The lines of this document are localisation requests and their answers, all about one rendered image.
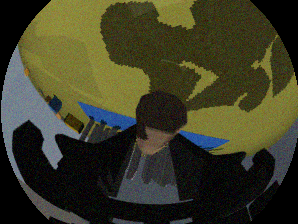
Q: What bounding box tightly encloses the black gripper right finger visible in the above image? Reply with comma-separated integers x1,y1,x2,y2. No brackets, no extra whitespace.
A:
168,133,246,201

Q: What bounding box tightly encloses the blue curved strip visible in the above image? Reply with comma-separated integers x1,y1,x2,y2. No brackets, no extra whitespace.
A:
77,101,229,151

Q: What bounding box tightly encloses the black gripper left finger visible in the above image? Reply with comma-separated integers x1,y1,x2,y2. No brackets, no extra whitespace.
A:
55,124,137,197

